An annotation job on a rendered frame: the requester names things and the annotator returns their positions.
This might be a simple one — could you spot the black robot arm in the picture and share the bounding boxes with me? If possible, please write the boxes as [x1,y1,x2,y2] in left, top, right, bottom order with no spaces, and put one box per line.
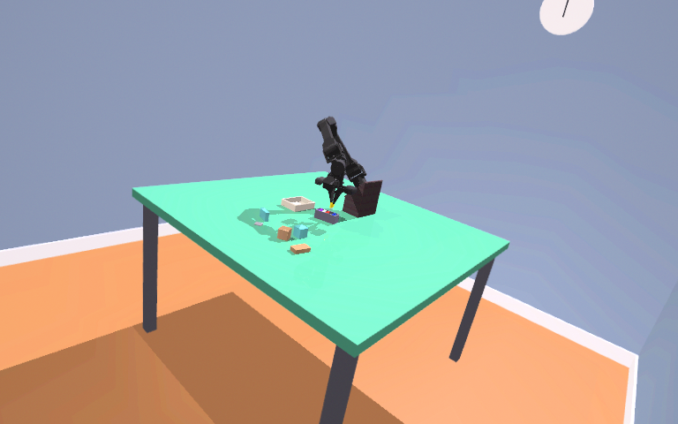
[317,116,366,191]

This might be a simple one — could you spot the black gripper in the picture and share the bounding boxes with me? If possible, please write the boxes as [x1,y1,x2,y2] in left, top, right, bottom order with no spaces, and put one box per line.
[314,171,357,204]

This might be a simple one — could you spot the orange flat block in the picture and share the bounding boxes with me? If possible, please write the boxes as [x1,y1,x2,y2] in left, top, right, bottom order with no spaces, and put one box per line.
[290,243,311,254]

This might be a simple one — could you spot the tan cube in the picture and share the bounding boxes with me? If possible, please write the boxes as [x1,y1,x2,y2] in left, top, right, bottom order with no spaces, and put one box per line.
[277,226,292,241]

